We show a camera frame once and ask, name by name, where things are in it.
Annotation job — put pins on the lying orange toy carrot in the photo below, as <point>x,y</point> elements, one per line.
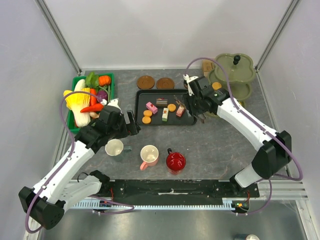
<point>93,108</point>

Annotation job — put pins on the green toy beans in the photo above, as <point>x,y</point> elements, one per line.
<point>107,89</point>

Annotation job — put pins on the orange toy pumpkin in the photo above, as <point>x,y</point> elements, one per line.
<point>104,80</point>

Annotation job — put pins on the chocolate layer cake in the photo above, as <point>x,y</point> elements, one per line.
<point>161,103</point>

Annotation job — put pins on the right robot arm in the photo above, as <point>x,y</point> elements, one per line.
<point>272,147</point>

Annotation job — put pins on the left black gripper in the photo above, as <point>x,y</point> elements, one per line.
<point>129,129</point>

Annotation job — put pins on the white cable duct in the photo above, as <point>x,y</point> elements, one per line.
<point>96,204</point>

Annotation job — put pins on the white toy radish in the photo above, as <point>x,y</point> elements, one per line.
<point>81,84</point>

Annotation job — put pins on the upright orange toy carrot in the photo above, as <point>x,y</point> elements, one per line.
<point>93,99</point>

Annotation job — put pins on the black baking tray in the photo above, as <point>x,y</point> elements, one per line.
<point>151,95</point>

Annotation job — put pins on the grey blue mug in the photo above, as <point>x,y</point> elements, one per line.
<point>116,150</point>

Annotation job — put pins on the yellow toy cabbage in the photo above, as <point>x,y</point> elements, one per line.
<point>78,101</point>

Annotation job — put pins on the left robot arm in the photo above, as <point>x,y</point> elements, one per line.
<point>48,200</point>

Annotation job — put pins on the green three-tier stand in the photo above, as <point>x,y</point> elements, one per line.
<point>240,70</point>

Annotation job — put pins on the purple toy onion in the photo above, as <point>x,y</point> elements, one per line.
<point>102,95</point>

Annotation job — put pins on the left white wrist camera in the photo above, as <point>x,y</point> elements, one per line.
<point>113,103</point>

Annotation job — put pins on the pink cake with cherry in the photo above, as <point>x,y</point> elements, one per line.
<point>151,107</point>

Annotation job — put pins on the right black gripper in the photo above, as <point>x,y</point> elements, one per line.
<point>191,109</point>

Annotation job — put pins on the pink mug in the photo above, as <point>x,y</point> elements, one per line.
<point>149,155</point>

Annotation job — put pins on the orange biscuit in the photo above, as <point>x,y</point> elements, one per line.
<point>147,113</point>
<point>172,107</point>
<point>216,86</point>
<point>146,120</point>

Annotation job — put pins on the metal tongs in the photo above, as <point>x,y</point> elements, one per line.
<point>181,104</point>

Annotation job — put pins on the beige toy mushroom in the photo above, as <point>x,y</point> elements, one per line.
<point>94,115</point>

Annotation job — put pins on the left brown saucer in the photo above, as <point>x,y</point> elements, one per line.
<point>145,82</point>

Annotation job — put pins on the brown cardboard boxes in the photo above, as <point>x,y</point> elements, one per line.
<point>207,66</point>

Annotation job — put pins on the pink striped cake slice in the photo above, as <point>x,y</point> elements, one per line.
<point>180,111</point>

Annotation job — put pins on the middle brown saucer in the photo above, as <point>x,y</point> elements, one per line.
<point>165,83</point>

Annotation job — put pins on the red mug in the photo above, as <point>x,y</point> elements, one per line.
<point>175,162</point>

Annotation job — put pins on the green white cake slice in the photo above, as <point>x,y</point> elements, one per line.
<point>165,114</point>

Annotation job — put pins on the green plastic crate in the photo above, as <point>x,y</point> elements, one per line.
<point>77,120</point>

